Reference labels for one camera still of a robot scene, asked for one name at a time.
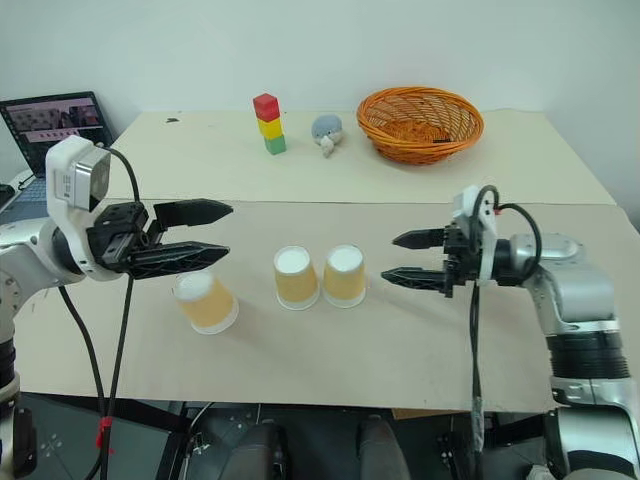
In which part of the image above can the orange paper cup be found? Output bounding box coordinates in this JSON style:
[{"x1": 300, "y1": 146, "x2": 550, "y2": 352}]
[
  {"x1": 321, "y1": 243, "x2": 368, "y2": 309},
  {"x1": 272, "y1": 245, "x2": 321, "y2": 311},
  {"x1": 171, "y1": 271, "x2": 239, "y2": 336}
]

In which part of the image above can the red cube block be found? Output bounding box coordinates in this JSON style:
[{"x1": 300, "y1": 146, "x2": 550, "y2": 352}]
[{"x1": 252, "y1": 92, "x2": 280, "y2": 122}]

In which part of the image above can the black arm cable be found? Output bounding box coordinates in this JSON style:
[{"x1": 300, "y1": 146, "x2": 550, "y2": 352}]
[
  {"x1": 96, "y1": 146, "x2": 144, "y2": 480},
  {"x1": 57, "y1": 285, "x2": 109, "y2": 480},
  {"x1": 468, "y1": 184, "x2": 546, "y2": 480}
]

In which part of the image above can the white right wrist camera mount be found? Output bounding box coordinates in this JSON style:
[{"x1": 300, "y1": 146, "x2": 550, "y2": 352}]
[{"x1": 451, "y1": 185, "x2": 502, "y2": 288}]

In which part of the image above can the red tape on cable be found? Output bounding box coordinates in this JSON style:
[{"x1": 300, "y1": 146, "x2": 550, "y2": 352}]
[{"x1": 95, "y1": 418, "x2": 114, "y2": 451}]

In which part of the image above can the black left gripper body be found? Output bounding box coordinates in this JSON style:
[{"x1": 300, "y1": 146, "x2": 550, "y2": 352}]
[{"x1": 86, "y1": 200, "x2": 164, "y2": 276}]

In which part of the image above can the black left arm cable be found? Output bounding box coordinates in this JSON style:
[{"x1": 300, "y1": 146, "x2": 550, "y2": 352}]
[
  {"x1": 96, "y1": 146, "x2": 144, "y2": 480},
  {"x1": 57, "y1": 285, "x2": 109, "y2": 480}
]

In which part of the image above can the grey plush toy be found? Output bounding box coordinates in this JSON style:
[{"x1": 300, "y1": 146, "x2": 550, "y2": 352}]
[{"x1": 310, "y1": 113, "x2": 346, "y2": 159}]

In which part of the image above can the open laptop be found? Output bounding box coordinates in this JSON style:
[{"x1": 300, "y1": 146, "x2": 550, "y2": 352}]
[{"x1": 0, "y1": 90, "x2": 120, "y2": 224}]

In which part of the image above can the thin white cable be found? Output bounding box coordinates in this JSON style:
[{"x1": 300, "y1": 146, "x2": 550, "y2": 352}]
[{"x1": 185, "y1": 401, "x2": 217, "y2": 454}]

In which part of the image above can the orange wicker basket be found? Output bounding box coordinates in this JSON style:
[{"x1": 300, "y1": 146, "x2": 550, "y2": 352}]
[{"x1": 355, "y1": 86, "x2": 486, "y2": 164}]

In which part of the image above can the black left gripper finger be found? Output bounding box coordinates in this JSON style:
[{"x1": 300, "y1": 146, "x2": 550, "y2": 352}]
[
  {"x1": 146, "y1": 197, "x2": 236, "y2": 246},
  {"x1": 130, "y1": 241, "x2": 233, "y2": 280}
]

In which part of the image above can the yellow cube block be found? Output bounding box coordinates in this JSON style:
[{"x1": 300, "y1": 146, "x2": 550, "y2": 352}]
[{"x1": 255, "y1": 116, "x2": 285, "y2": 141}]

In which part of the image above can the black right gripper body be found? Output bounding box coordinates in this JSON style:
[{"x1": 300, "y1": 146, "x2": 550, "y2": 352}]
[{"x1": 441, "y1": 222, "x2": 483, "y2": 300}]

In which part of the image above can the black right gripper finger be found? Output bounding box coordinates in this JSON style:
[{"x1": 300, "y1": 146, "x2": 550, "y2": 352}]
[
  {"x1": 391, "y1": 227, "x2": 449, "y2": 250},
  {"x1": 380, "y1": 267, "x2": 447, "y2": 296}
]

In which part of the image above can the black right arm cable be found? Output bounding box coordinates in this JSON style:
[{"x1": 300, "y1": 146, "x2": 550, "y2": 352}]
[{"x1": 468, "y1": 184, "x2": 546, "y2": 480}]

